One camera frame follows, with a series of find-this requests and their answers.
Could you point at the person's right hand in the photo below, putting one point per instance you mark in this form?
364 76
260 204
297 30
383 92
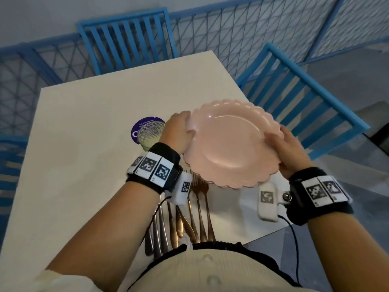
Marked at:
293 155

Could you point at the person's left hand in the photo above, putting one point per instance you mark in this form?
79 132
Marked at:
173 133

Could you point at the person's left thumb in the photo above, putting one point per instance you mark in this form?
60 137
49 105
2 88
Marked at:
189 135

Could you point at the person's right thumb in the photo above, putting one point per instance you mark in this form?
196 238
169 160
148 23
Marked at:
273 139

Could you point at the pink scalloped plate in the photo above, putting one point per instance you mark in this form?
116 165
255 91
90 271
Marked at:
228 142

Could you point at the person's right forearm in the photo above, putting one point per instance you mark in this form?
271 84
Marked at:
346 252

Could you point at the person's left forearm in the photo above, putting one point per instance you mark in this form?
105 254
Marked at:
112 228

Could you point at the clear glass bowl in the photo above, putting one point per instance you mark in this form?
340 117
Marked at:
150 135

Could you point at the black marker wristband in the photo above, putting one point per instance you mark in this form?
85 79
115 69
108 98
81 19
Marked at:
158 167
316 194

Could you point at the blue slatted chair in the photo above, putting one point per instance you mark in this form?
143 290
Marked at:
127 39
304 97
10 179

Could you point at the purple round sticker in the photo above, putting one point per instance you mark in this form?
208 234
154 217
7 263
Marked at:
136 130

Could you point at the row of metal cutlery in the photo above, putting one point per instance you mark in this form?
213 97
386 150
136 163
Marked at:
199 215

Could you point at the cream knitted top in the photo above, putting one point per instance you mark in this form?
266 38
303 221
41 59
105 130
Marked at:
200 273

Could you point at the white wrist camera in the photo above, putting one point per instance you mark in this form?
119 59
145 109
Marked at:
267 203
182 188

